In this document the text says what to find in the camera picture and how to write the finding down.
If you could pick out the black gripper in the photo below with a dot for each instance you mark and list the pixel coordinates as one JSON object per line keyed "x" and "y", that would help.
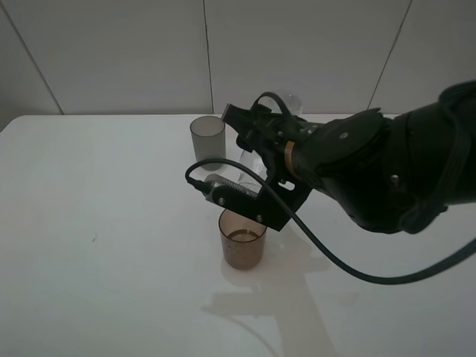
{"x": 277, "y": 138}

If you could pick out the clear plastic bottle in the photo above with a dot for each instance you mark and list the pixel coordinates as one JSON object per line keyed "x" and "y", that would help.
{"x": 251, "y": 159}

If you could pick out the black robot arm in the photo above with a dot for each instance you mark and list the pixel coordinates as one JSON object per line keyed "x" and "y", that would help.
{"x": 388, "y": 174}

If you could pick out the grey translucent cup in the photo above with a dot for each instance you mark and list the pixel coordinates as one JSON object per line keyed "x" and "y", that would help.
{"x": 208, "y": 137}

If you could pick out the brown translucent cup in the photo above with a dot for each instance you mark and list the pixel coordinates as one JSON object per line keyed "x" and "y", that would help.
{"x": 243, "y": 240}

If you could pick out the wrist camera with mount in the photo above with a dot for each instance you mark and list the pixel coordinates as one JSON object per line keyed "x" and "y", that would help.
{"x": 259, "y": 206}

